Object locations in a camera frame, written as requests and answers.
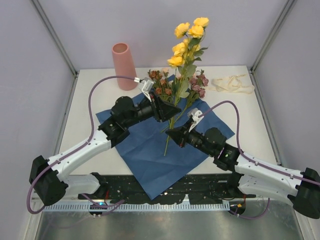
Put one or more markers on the cream ribbon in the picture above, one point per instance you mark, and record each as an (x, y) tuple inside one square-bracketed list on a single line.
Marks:
[(231, 84)]

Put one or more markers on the yellow flower stem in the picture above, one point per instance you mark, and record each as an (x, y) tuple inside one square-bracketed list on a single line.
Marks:
[(188, 52)]

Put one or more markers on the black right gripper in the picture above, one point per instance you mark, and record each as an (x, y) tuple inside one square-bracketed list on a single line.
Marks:
[(180, 135)]

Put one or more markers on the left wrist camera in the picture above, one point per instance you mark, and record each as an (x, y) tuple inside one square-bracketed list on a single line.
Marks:
[(144, 85)]

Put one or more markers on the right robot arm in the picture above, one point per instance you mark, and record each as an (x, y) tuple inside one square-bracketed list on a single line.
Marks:
[(250, 176)]

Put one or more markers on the pink tapered vase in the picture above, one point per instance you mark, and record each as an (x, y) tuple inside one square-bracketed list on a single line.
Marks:
[(124, 66)]

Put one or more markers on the artificial flower bunch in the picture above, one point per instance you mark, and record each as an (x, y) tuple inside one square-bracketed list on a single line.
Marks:
[(162, 85)]

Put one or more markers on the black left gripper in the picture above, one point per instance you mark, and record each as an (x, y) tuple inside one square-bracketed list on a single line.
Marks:
[(161, 110)]

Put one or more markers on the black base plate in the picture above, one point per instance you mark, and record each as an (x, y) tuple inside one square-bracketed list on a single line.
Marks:
[(199, 188)]

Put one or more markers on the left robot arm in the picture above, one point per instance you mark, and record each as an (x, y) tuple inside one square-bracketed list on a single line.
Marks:
[(52, 179)]

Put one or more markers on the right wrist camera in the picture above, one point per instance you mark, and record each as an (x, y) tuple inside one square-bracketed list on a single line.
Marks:
[(194, 118)]

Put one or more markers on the white slotted cable duct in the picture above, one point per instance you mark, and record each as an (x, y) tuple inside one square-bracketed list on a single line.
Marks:
[(185, 206)]

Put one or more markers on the mauve flower stem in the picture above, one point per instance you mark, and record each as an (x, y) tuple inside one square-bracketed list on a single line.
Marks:
[(186, 92)]

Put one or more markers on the right aluminium frame post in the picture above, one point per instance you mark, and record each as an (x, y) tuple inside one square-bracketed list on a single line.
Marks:
[(278, 24)]

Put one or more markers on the left aluminium frame post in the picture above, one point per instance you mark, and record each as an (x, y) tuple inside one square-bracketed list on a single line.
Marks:
[(54, 36)]

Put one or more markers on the blue wrapping paper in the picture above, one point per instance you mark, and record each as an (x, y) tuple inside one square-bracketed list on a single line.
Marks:
[(155, 162)]

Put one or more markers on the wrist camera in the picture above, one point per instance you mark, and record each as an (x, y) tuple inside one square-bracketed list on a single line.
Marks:
[(194, 118), (144, 85)]

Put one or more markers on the aluminium frame post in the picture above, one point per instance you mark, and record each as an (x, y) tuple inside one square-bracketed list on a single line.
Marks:
[(54, 36), (278, 24)]

